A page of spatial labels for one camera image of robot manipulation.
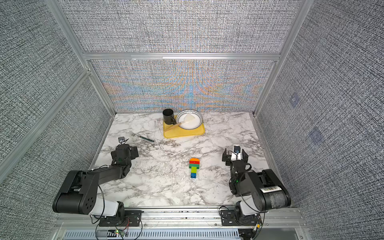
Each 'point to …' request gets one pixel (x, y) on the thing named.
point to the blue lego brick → (193, 175)
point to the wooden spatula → (188, 118)
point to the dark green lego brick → (194, 165)
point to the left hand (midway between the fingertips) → (128, 147)
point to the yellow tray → (178, 131)
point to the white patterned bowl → (195, 123)
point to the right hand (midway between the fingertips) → (235, 146)
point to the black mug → (168, 116)
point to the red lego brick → (194, 162)
